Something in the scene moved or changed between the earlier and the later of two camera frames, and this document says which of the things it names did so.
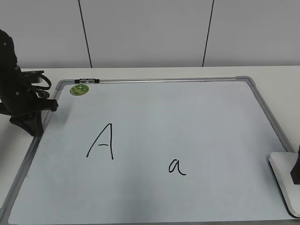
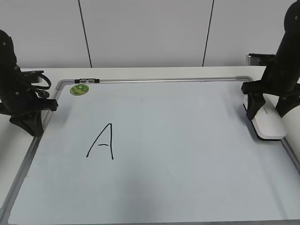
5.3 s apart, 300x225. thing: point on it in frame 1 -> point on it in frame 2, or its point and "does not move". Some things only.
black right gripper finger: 295,171 -> 280,78
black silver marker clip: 87,80 does not move
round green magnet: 79,90 does not move
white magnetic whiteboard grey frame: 162,151 does not move
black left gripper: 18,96 does not move
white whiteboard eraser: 282,164 -> 268,123
